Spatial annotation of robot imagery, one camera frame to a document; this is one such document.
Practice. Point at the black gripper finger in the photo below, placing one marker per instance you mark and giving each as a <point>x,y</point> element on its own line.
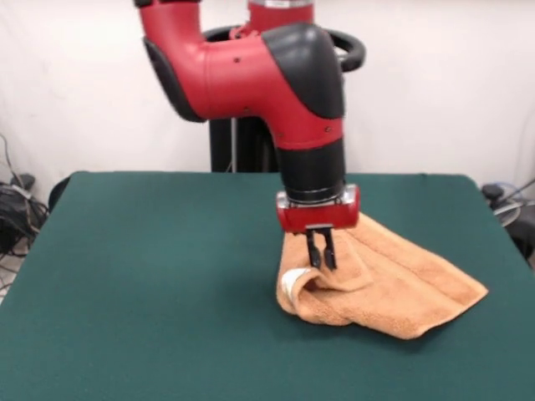
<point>315,250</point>
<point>331,255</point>

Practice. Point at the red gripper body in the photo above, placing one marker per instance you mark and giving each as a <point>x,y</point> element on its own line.
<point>322,217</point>

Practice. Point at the orange towel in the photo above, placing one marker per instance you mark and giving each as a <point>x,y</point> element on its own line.
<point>397,284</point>

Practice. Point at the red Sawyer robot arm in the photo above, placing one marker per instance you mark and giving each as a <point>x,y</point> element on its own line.
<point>251,79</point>

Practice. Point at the small black device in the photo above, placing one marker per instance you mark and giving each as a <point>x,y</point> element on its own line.
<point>493,191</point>

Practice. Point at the dark green table cloth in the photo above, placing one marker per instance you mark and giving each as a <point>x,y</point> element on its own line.
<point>125,292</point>

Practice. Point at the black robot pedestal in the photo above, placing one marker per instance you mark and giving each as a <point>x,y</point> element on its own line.
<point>251,150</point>

